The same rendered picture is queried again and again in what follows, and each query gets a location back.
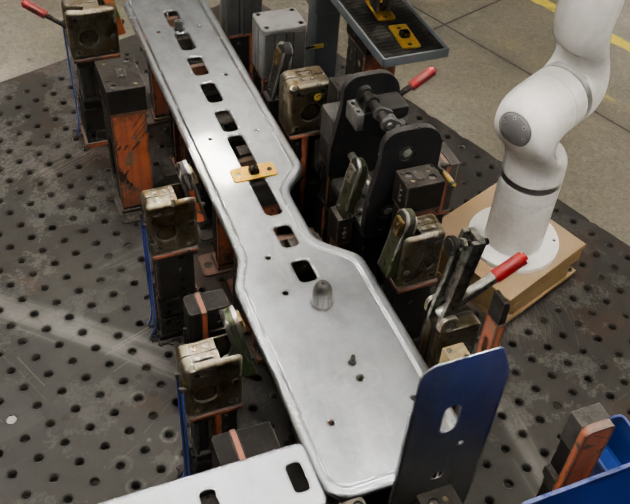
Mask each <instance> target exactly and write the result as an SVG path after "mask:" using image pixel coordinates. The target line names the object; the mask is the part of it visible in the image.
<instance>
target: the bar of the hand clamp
mask: <svg viewBox="0 0 630 504"><path fill-rule="evenodd" d="M488 244H489V239H488V238H484V237H483V236H481V235H480V233H479V232H478V231H477V229H476V228H475V227H468V228H462V229H461V232H460V234H459V236H458V239H457V237H456V236H454V235H449V236H447V237H446V238H445V240H444V244H443V246H444V250H445V252H446V253H447V255H449V256H450V259H449V261H448V263H447V266H446V268H445V271H444V273H443V276H442V278H441V281H440V283H439V285H438V288H437V290H436V293H435V295H434V298H433V300H432V303H431V305H430V307H429V310H428V312H427V315H428V316H429V317H433V316H437V315H436V313H435V309H436V307H437V306H441V305H442V304H444V303H445V302H446V303H445V306H444V308H443V310H442V313H441V315H440V317H439V320H438V322H437V324H436V329H437V330H438V326H439V323H440V321H441V320H442V319H443V318H445V317H447V316H451V315H456V313H457V310H458V308H459V306H460V304H461V301H462V299H463V297H464V294H465V292H466V290H467V288H468V285H469V283H470V281H471V279H472V276H473V274H474V272H475V269H476V267H477V265H478V263H479V260H480V258H481V256H482V254H483V251H484V249H485V247H486V245H488Z"/></svg>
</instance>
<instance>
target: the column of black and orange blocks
mask: <svg viewBox="0 0 630 504"><path fill-rule="evenodd" d="M614 429H615V425H614V424H613V423H612V421H611V420H610V416H609V415H608V413H607V412H606V411H605V409H604V408H603V406H602V405H601V404H600V403H597V404H594V405H591V406H588V407H585V408H581V409H578V410H575V411H572V412H571V413H570V415H569V418H568V420H567V422H566V424H565V426H564V429H563V431H562V433H561V435H560V437H561V440H560V442H559V444H558V446H557V448H556V450H557V451H555V453H554V455H553V457H552V459H551V462H550V463H551V464H548V465H545V467H544V469H543V471H542V472H543V475H544V478H543V482H542V484H541V487H540V489H539V491H538V493H537V495H536V497H537V496H540V495H543V494H545V493H548V492H551V491H554V490H556V489H559V488H562V487H564V486H567V485H570V484H573V483H575V482H578V481H581V480H583V479H586V478H589V477H590V475H591V473H592V471H593V469H594V467H595V466H596V464H597V462H598V460H599V458H600V456H601V454H602V452H603V450H604V448H605V447H606V445H607V443H608V441H609V439H610V437H611V435H612V433H613V431H614Z"/></svg>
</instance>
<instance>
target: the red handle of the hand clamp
mask: <svg viewBox="0 0 630 504"><path fill-rule="evenodd" d="M526 260H528V257H527V256H526V254H525V253H524V252H523V253H522V254H521V253H520V252H517V253H516V254H514V255H513V256H511V257H510V258H508V259H507V260H505V261H504V262H503V263H501V264H500V265H498V266H497V267H495V268H494V269H492V270H491V272H490V273H488V274H487V275H485V276H484V277H482V278H481V279H479V280H478V281H477V282H475V283H474V284H472V285H471V286H469V287H468V288H467V290H466V292H465V294H464V297H463V299H462V301H461V304H460V306H459V308H461V307H462V306H464V305H465V304H467V303H468V302H470V301H471V300H472V299H474V298H475V297H477V296H478V295H480V294H481V293H483V292H484V291H486V290H487V289H489V288H490V287H492V286H493V285H495V284H496V283H498V282H499V283H500V282H501V281H503V280H504V279H506V278H507V277H509V276H510V275H511V274H513V273H514V272H516V271H517V270H519V269H520V268H522V267H523V266H525V265H526V264H528V263H527V261H526ZM445 303H446V302H445ZM445 303H444V304H442V305H441V306H437V307H436V309H435V313H436V315H437V316H438V318H439V317H440V315H441V313H442V310H443V308H444V306H445ZM459 308H458V309H459Z"/></svg>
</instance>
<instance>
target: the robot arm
mask: <svg viewBox="0 0 630 504"><path fill-rule="evenodd" d="M624 3H625V0H558V2H557V6H556V10H555V14H554V19H553V35H554V37H555V40H556V41H557V45H556V48H555V51H554V53H553V55H552V57H551V58H550V60H549V61H548V62H547V64H546V65H545V66H544V67H543V68H541V69H540V70H538V71H537V72H536V73H534V74H533V75H531V76H530V77H528V78H527V79H525V80H524V81H523V82H521V83H520V84H518V85H517V86H516V87H515V88H513V89H512V90H511V91H510V92H509V93H508V94H507V95H506V96H505V97H504V99H503V100H502V102H501V103H500V105H499V107H498V109H497V112H496V115H495V120H494V128H495V132H496V134H497V136H498V137H499V138H500V140H501V141H502V142H503V144H504V146H505V155H504V159H503V162H502V166H501V170H500V174H499V178H498V182H497V186H496V189H495V193H494V197H493V201H492V205H491V207H488V208H485V209H483V210H482V211H480V212H478V213H477V214H476V215H475V216H474V217H473V218H472V219H471V221H470V223H469V227H475V228H476V229H477V231H478V232H479V233H480V235H481V236H483V237H484V238H488V239H489V244H488V245H486V247H485V249H484V251H483V254H482V256H481V258H480V259H481V260H482V261H484V262H485V263H486V264H488V265H490V266H492V267H494V268H495V267H497V266H498V265H500V264H501V263H503V262H504V261H505V260H507V259H508V258H510V257H511V256H513V255H514V254H516V253H517V252H520V253H521V254H522V253H523V252H524V253H525V254H526V256H527V257H528V260H526V261H527V263H528V264H526V265H525V266H523V267H522V268H520V269H519V270H517V271H516V272H514V273H519V274H521V273H531V272H536V271H539V270H542V269H543V268H545V267H547V266H548V265H549V264H550V263H552V261H553V260H554V259H555V257H556V254H557V252H558V248H559V240H558V236H557V233H556V231H555V230H554V228H553V226H552V225H551V224H550V223H549V221H550V218H551V215H552V212H553V209H554V206H555V203H556V200H557V197H558V194H559V191H560V188H561V185H562V182H563V179H564V176H565V173H566V170H567V165H568V157H567V153H566V151H565V149H564V147H563V145H562V144H561V143H560V140H561V139H562V138H563V136H564V135H565V134H566V133H567V132H569V131H570V130H571V129H572V128H574V127H575V126H576V125H577V124H579V123H580V122H581V121H583V120H584V119H585V118H586V117H588V116H589V115H590V114H591V113H592V112H593V111H594V110H595V109H596V108H597V107H598V105H599V104H600V103H601V101H602V99H603V98H604V95H605V93H606V90H607V87H608V83H609V77H610V42H611V37H612V33H613V30H614V27H615V25H616V22H617V20H618V17H619V15H620V12H621V10H622V7H623V5H624Z"/></svg>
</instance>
